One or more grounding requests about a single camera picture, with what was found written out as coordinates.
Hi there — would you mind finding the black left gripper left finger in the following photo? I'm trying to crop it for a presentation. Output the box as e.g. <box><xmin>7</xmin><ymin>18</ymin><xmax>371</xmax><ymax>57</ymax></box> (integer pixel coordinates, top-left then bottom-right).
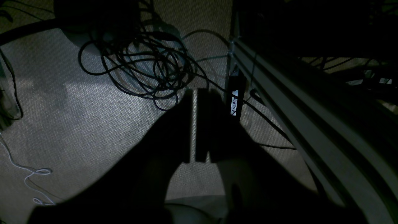
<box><xmin>28</xmin><ymin>90</ymin><xmax>193</xmax><ymax>224</ymax></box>

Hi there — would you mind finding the aluminium table frame rail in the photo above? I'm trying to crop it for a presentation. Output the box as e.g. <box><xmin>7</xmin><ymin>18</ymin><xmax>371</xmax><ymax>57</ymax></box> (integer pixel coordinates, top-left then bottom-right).
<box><xmin>230</xmin><ymin>37</ymin><xmax>398</xmax><ymax>224</ymax></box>

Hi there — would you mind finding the tangled black cable bundle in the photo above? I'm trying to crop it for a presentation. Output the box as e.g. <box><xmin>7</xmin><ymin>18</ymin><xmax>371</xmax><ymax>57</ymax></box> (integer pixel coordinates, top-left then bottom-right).
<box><xmin>78</xmin><ymin>19</ymin><xmax>227</xmax><ymax>112</ymax></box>

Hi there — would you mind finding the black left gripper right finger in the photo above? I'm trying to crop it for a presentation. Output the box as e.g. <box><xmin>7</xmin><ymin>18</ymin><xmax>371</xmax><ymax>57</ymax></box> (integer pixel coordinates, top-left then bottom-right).
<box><xmin>197</xmin><ymin>88</ymin><xmax>367</xmax><ymax>224</ymax></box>

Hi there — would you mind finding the black labelled power strip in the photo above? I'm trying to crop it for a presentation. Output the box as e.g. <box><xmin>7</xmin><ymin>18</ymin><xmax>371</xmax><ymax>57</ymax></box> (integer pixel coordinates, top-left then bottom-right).
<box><xmin>225</xmin><ymin>66</ymin><xmax>247</xmax><ymax>122</ymax></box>

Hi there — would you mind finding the thin white cable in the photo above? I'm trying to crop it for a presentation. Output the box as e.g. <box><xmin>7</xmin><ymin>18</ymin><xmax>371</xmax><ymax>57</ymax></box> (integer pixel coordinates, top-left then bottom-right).
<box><xmin>0</xmin><ymin>132</ymin><xmax>56</xmax><ymax>206</ymax></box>

